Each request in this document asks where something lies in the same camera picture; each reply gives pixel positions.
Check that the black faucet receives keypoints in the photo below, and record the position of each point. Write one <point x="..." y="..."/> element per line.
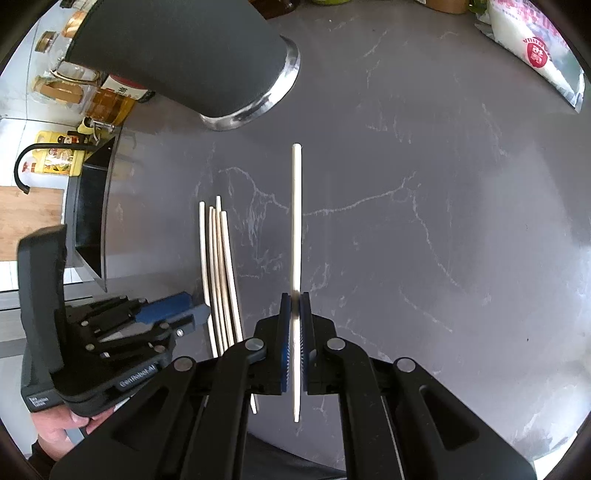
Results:
<point x="17" y="168"/>

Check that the person's left hand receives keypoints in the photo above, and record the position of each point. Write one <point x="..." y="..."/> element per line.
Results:
<point x="55" y="427"/>

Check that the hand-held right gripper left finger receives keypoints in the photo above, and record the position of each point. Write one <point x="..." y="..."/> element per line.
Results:
<point x="287" y="350"/>

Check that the green label slim bottle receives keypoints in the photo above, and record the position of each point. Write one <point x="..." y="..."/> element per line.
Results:
<point x="330" y="2"/>

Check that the large cooking oil jug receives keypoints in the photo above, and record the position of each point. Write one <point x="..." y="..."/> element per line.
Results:
<point x="111" y="110"/>

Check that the brown spice jar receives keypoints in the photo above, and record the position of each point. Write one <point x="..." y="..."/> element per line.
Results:
<point x="445" y="4"/>

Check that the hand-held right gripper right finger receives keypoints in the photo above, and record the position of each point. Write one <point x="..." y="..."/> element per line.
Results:
<point x="303" y="350"/>

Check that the person's left forearm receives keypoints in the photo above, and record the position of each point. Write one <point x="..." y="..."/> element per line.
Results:
<point x="40" y="454"/>

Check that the white granule bag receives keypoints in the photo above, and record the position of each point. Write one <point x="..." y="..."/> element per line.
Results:
<point x="531" y="50"/>

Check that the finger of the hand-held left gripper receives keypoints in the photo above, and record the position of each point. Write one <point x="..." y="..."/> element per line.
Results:
<point x="161" y="308"/>
<point x="196" y="316"/>

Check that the yellow dish soap bottle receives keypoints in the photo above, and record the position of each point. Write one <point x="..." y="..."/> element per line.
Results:
<point x="55" y="157"/>

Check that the orange cap sauce bottle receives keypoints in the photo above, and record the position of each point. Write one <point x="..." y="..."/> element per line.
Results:
<point x="76" y="23"/>

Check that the single pale chopstick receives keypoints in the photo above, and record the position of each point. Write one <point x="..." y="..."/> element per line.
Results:
<point x="297" y="207"/>

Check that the bundle of wooden chopsticks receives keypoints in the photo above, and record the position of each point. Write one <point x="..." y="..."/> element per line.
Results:
<point x="220" y="277"/>

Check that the black utensil holder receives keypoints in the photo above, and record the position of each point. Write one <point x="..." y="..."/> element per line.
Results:
<point x="184" y="60"/>

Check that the wooden cutting board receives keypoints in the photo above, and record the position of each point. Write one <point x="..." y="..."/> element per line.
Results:
<point x="27" y="221"/>

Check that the small metal object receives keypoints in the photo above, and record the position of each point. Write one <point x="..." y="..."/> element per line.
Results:
<point x="98" y="131"/>

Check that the yellow plastic object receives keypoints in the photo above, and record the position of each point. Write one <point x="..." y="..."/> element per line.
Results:
<point x="85" y="125"/>

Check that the black sink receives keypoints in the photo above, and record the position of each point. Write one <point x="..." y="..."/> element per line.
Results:
<point x="90" y="221"/>

